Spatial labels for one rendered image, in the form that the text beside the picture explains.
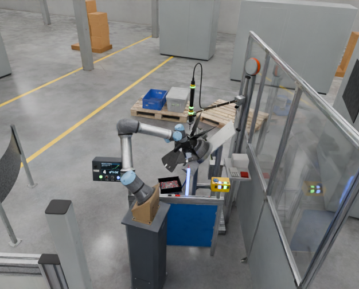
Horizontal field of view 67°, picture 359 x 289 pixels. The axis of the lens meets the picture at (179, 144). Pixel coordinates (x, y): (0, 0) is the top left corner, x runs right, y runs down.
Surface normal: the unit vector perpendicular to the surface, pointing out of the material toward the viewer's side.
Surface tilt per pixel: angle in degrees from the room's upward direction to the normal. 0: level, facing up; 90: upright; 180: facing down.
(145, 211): 90
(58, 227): 90
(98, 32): 90
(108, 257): 0
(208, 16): 90
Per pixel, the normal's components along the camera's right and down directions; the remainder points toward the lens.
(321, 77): -0.33, 0.51
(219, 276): 0.04, -0.84
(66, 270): -0.02, 0.55
